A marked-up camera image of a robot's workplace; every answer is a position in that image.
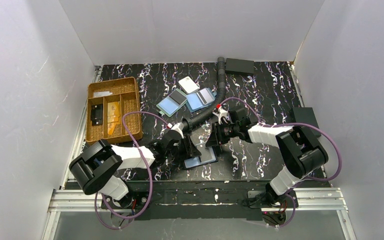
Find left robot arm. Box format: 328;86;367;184
69;129;217;201

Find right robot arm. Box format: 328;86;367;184
205;105;329;200

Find blue card holder open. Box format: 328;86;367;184
186;88;217;113

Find green card holder open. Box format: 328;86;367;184
156;88;187;117

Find white card case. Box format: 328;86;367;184
178;76;200;95

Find gold cards in tray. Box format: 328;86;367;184
107;101;121;136

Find black card in tray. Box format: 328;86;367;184
90;103;104;126

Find white card in tray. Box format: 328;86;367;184
93;91;113;98

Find black box at back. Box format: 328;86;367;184
225;58;255;76

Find black box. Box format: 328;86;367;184
290;107;321;138
225;58;255;76

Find black box at right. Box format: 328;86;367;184
290;107;321;138

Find woven wicker tray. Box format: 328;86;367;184
85;77;143;145

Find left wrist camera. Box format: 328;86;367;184
167;122;184;139

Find black corrugated hose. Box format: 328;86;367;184
180;56;228;133

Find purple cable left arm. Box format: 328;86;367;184
94;111;173;231

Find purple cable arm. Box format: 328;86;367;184
216;96;343;228
94;111;173;231

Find aluminium frame rail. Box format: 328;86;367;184
42;186;357;240

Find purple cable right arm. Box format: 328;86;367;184
216;96;343;228

